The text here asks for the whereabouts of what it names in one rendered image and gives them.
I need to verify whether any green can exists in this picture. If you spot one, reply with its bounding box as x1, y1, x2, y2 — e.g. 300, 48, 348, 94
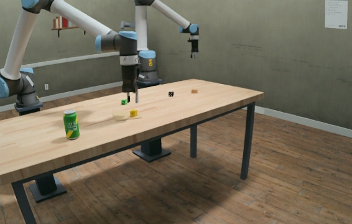
63, 109, 81, 141

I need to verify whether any white paper sheet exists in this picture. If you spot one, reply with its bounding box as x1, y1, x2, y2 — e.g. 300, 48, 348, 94
325, 0, 348, 30

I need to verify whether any tan mat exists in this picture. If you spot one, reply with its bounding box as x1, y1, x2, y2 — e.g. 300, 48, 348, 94
112, 111, 142, 122

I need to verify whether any wooden table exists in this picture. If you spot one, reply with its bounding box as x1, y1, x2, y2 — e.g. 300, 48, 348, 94
0, 78, 265, 224

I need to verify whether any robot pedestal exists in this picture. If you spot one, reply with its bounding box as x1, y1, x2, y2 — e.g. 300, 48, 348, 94
14, 102, 68, 203
132, 78, 172, 163

